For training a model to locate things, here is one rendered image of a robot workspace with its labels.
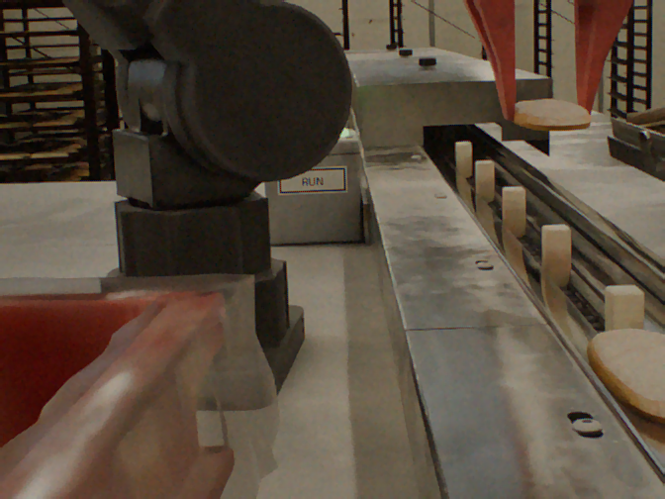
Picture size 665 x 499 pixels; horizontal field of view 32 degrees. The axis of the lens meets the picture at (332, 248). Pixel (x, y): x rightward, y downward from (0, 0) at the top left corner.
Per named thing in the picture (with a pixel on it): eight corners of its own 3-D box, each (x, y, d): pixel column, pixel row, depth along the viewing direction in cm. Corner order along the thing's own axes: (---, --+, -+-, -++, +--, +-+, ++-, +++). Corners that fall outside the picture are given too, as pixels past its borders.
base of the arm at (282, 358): (146, 335, 61) (72, 411, 49) (135, 183, 59) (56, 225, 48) (307, 333, 60) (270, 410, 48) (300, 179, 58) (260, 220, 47)
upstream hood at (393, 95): (343, 87, 230) (341, 44, 228) (433, 84, 230) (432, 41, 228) (360, 164, 107) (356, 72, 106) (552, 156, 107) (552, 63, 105)
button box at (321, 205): (271, 270, 92) (264, 131, 90) (370, 266, 92) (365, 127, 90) (266, 294, 84) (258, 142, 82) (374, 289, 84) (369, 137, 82)
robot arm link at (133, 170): (119, 227, 55) (156, 244, 50) (102, 9, 53) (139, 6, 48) (292, 206, 59) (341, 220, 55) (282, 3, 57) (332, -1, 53)
